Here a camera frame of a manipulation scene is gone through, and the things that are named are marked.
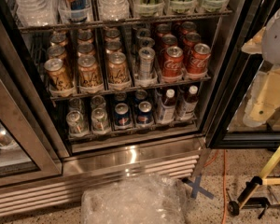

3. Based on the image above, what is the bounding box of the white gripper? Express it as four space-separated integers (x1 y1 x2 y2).
241 8 280 128

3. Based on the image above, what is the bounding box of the front right coca-cola can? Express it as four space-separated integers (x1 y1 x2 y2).
187 43 211 74

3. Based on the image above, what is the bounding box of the coca-cola can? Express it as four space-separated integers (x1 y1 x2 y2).
162 46 184 77
187 43 211 74

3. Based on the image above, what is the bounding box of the front left coca-cola can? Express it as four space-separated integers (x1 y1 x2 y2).
162 46 184 77

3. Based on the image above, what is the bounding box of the silver slim can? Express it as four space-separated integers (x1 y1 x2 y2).
138 47 155 80

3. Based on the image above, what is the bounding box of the front right pepsi can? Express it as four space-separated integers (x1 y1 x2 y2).
136 101 152 124

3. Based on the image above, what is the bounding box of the pepsi can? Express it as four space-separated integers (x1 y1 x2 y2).
115 103 131 126
136 101 152 124

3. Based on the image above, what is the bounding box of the front right orange can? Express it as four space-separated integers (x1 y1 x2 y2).
108 52 129 84

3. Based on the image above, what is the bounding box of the orange can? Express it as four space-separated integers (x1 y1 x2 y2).
108 52 129 84
44 58 73 91
77 55 103 88

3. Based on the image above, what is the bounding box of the front left pepsi can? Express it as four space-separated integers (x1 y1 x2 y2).
115 103 131 126

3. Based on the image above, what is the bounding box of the front right clear green can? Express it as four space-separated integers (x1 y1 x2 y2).
91 108 109 132

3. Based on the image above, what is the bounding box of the clear green can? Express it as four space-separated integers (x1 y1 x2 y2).
66 110 88 136
91 108 109 132

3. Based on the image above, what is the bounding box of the front middle orange can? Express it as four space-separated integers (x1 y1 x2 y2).
77 55 103 88

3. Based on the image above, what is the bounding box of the stainless steel fridge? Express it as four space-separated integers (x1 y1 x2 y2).
0 0 280 217

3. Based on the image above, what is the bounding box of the front left clear green can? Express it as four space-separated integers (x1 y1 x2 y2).
66 110 88 136

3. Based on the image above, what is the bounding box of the red bull can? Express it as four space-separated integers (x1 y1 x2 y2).
62 0 91 23

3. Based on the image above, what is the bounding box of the front left orange can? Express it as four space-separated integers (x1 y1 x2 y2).
44 58 73 91

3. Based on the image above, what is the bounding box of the left fridge glass door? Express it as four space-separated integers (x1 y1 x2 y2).
0 59 62 187

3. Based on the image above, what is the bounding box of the right brown bottle white cap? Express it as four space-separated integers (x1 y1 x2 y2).
176 85 198 120

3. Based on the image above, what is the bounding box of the brown bottle white cap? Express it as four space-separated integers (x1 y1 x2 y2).
176 85 198 120
157 89 176 124

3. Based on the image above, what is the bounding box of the left brown bottle white cap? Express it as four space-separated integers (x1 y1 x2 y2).
157 89 176 124

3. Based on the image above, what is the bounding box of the yellow black cart stand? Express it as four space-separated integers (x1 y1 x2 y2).
227 146 280 219

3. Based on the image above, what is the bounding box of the blue tape cross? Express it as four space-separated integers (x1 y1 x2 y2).
183 175 214 200

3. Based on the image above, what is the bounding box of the clear plastic wrapped box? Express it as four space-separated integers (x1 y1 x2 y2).
81 175 187 224

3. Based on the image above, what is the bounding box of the orange cable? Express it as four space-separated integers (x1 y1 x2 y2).
203 149 229 224

